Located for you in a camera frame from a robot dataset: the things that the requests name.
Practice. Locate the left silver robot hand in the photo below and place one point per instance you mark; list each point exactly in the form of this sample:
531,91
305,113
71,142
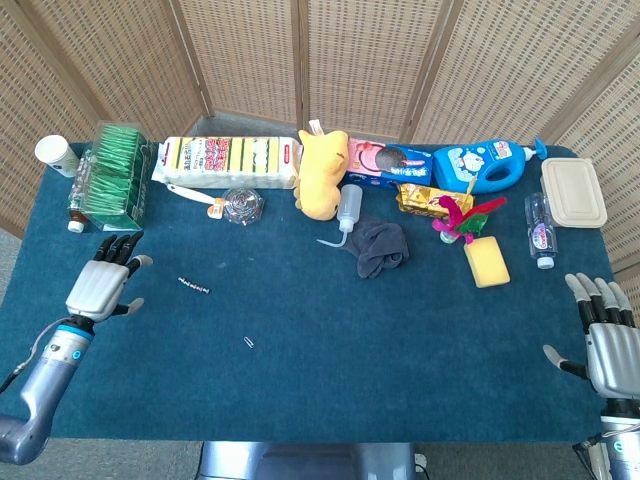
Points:
95,290

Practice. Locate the blue detergent bottle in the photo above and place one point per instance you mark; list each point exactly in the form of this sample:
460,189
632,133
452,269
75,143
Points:
462,167

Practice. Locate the beige lidded lunch box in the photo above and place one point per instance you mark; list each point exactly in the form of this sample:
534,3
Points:
572,192

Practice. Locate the small paper clip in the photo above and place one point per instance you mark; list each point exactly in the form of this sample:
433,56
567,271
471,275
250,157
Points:
249,342

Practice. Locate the brown drink bottle white cap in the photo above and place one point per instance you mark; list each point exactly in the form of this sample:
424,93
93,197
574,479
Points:
76,220

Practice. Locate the dark grey cloth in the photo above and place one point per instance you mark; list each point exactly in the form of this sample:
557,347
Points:
377,247

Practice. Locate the blue pink cookie box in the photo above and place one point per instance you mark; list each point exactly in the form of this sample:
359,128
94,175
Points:
387,162

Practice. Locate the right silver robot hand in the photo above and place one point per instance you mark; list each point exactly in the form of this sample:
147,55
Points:
612,355

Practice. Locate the woven wooden folding screen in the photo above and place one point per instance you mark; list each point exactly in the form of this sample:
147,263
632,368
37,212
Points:
365,60

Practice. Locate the shiny silver metal rod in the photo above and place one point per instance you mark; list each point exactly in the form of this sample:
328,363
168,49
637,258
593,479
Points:
194,285

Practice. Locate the gold snack package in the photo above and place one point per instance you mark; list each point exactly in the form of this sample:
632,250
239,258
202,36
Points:
425,199

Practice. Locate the blue table mat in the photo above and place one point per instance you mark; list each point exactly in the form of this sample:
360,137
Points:
325,350

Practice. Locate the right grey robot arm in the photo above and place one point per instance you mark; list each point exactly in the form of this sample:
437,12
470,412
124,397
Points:
625,440

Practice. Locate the clear plastic wash bottle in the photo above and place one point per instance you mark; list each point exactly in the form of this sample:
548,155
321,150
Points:
349,202

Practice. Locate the yellow sponge block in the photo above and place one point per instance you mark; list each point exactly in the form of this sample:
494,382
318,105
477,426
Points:
486,261

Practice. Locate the clear water bottle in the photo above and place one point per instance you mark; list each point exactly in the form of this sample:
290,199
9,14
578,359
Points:
541,232

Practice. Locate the steel wool scrubber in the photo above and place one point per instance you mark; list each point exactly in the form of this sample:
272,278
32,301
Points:
243,206

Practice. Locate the white paper cup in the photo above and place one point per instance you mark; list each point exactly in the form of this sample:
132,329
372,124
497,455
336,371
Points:
54,152

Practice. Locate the yellow plush toy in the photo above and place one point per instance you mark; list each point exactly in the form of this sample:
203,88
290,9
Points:
320,175

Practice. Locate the colourful feather shuttlecock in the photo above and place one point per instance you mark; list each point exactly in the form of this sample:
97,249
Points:
462,220

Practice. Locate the packaged yellow sponge multipack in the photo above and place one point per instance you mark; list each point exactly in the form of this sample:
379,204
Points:
225,162

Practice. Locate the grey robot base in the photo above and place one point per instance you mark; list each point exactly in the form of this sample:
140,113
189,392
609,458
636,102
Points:
305,462

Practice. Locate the green tea bag box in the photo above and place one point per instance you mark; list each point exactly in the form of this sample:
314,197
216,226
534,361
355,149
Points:
115,180

